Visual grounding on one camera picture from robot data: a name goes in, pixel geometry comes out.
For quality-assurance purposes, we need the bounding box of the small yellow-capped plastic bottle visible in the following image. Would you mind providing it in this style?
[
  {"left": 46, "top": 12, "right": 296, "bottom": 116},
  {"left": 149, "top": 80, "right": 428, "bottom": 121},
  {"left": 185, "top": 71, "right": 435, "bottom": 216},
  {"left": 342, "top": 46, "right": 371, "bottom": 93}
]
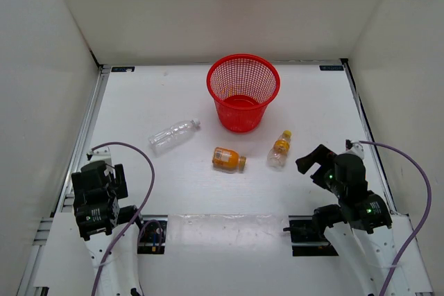
[{"left": 267, "top": 130, "right": 292, "bottom": 168}]

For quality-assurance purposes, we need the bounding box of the orange juice plastic bottle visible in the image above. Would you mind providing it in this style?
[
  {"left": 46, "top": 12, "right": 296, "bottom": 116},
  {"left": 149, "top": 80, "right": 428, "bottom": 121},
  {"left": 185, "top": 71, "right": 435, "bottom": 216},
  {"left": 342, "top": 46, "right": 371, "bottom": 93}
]
[{"left": 212, "top": 147, "right": 247, "bottom": 172}]

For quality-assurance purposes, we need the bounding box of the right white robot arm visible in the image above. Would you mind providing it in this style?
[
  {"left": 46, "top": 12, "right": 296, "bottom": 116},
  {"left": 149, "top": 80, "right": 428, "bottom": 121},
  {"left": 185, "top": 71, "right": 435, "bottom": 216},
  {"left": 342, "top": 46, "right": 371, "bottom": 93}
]
[{"left": 285, "top": 141, "right": 412, "bottom": 295}]

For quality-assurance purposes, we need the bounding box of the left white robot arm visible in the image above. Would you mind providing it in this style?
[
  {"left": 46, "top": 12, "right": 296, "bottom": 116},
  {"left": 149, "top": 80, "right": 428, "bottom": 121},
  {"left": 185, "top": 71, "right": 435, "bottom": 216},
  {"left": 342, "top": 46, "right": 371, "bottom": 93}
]
[{"left": 71, "top": 160, "right": 146, "bottom": 295}]

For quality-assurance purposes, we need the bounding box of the red mesh plastic bin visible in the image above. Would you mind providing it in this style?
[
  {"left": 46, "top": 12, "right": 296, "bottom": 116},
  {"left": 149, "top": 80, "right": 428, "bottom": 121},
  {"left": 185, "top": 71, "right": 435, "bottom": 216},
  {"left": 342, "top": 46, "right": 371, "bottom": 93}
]
[{"left": 206, "top": 53, "right": 280, "bottom": 133}]

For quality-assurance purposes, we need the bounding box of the clear empty plastic bottle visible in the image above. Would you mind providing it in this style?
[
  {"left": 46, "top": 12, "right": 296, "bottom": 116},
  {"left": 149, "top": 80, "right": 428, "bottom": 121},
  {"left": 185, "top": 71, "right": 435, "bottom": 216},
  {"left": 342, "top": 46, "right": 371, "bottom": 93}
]
[{"left": 148, "top": 119, "right": 200, "bottom": 156}]

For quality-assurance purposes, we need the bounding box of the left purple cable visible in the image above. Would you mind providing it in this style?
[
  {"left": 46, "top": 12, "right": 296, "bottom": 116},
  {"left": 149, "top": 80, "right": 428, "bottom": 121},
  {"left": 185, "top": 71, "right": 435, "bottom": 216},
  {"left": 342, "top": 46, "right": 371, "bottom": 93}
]
[{"left": 87, "top": 141, "right": 156, "bottom": 296}]

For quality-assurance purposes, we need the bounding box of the purple cable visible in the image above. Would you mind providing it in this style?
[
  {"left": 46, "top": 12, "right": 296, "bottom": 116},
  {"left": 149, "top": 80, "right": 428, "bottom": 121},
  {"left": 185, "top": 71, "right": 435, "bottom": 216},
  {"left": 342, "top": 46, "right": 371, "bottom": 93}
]
[
  {"left": 359, "top": 140, "right": 433, "bottom": 296},
  {"left": 87, "top": 141, "right": 156, "bottom": 296}
]

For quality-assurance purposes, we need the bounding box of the right aluminium frame rail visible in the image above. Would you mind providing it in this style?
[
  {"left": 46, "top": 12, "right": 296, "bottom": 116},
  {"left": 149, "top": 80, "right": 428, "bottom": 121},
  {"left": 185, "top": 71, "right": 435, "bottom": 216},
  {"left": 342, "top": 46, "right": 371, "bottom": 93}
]
[{"left": 340, "top": 58, "right": 399, "bottom": 215}]

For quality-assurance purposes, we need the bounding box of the aluminium frame rail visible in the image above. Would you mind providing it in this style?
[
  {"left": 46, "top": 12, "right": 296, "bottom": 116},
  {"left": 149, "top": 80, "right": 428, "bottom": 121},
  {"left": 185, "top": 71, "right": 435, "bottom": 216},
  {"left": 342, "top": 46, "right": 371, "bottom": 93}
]
[
  {"left": 24, "top": 64, "right": 111, "bottom": 295},
  {"left": 340, "top": 58, "right": 399, "bottom": 215}
]

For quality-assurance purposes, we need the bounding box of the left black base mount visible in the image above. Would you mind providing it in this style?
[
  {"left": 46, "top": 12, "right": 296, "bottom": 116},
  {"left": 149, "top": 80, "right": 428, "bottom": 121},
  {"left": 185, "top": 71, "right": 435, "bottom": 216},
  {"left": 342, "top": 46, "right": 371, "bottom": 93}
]
[{"left": 137, "top": 218, "right": 168, "bottom": 254}]

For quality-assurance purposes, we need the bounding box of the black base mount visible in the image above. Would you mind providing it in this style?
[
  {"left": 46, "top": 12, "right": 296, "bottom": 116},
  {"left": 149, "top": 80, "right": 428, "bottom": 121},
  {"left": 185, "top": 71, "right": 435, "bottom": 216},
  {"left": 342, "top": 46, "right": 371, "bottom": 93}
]
[
  {"left": 137, "top": 218, "right": 168, "bottom": 254},
  {"left": 285, "top": 216, "right": 338, "bottom": 257}
]

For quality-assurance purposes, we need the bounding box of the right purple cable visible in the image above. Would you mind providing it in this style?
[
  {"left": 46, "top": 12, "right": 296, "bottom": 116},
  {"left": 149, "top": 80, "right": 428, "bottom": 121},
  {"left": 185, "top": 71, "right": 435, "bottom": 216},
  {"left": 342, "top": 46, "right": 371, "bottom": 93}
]
[{"left": 359, "top": 140, "right": 433, "bottom": 296}]

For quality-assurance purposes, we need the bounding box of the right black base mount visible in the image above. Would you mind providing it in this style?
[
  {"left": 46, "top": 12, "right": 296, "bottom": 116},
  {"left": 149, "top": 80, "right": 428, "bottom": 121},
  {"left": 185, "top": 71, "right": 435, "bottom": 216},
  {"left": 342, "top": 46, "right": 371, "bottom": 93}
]
[{"left": 285, "top": 216, "right": 338, "bottom": 257}]

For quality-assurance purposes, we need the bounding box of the left aluminium frame rail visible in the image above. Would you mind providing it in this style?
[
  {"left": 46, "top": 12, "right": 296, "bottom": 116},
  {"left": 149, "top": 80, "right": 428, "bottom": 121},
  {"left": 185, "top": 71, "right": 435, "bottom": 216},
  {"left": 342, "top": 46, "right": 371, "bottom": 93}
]
[{"left": 24, "top": 64, "right": 111, "bottom": 295}]

